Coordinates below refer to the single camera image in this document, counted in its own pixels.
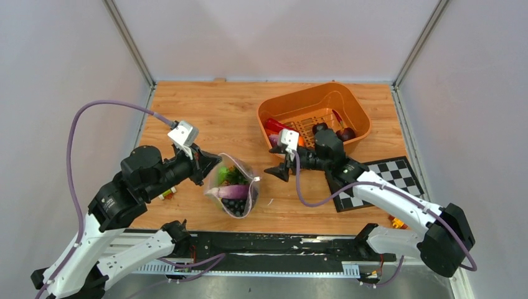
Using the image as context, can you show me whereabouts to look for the red toy chili pepper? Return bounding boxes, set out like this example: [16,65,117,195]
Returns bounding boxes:
[264,118,296,133]

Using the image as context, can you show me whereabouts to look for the toy pineapple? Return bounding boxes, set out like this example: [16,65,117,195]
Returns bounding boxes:
[225,166,249,185]

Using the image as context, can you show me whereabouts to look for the dark round toy plum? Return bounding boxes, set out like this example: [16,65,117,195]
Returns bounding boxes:
[312,122,328,135]

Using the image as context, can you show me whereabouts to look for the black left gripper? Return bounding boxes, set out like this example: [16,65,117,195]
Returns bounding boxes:
[145,141,224,199]

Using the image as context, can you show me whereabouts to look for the pink toy onion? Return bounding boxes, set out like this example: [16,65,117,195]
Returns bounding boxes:
[268,134,279,147]

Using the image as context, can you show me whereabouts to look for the small toy on table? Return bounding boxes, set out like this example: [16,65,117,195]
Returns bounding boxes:
[158,187,177,201]

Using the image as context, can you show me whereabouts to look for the black toy grape bunch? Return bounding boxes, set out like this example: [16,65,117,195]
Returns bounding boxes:
[221,199,246,217]

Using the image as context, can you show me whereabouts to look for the orange plastic basin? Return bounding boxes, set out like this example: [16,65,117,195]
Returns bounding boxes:
[257,82,372,153]

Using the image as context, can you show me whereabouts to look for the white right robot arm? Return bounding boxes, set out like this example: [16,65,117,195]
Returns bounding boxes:
[265,129,478,278]

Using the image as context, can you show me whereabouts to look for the yellow toy brick car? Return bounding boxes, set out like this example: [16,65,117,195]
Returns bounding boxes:
[388,215,408,229]

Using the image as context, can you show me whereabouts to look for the black white checkerboard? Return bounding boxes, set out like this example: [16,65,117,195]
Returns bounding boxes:
[326,156,425,214]

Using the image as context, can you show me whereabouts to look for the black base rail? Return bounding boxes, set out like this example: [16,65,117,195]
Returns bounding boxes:
[169,232,397,273]

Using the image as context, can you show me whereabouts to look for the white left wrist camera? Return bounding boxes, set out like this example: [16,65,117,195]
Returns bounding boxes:
[167,121,199,160]

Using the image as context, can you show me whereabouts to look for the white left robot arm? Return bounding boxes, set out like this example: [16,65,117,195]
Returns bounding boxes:
[31,145,222,298]

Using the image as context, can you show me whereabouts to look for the clear zip top bag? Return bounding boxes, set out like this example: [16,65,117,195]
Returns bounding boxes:
[204,153,261,219]

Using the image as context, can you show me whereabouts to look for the green toy cucumber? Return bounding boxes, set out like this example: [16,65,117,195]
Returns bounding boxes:
[217,166,230,185]

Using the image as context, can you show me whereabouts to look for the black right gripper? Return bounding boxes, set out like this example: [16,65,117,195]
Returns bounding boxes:
[264,146,330,181]

